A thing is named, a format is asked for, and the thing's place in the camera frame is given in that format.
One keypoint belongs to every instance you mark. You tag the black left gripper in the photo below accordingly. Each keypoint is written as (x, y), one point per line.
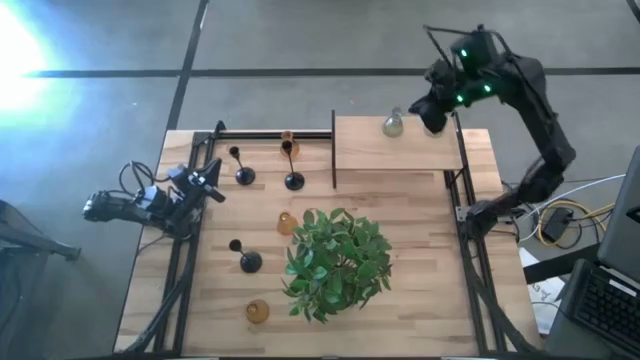
(192, 197)

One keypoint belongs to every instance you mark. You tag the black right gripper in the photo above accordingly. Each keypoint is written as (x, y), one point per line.
(442, 80)

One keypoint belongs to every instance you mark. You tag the short black metal candlestick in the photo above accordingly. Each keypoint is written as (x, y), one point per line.
(245, 176)

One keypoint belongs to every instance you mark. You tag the tall black metal candlestick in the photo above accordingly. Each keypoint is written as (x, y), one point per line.
(294, 181)

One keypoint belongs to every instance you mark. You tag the medium black metal candlestick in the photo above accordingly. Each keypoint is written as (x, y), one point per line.
(251, 262)

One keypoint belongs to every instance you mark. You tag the amber glass candle holder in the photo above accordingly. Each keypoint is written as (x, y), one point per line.
(257, 312)
(286, 225)
(295, 150)

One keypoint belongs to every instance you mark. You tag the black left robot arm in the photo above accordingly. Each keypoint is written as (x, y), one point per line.
(115, 207)

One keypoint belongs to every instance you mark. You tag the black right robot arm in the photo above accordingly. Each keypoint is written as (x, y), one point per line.
(545, 130)

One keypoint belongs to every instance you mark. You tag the raised wooden shelf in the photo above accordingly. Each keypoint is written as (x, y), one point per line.
(380, 150)

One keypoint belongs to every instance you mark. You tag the green artificial plant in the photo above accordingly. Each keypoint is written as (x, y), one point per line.
(337, 265)

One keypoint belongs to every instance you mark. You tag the black power adapter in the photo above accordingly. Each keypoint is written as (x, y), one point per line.
(557, 225)

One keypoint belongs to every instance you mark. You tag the dark grey chair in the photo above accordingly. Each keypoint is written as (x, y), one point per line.
(30, 240)

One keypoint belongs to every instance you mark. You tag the black side desk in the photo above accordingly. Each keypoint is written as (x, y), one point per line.
(550, 270)

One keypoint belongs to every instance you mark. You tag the white paper sheet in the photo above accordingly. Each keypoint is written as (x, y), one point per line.
(542, 300)

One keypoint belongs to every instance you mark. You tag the grey laptop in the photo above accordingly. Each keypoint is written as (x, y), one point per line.
(620, 225)

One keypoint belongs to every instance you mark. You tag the black aluminium table frame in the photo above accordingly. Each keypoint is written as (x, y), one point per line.
(260, 135)

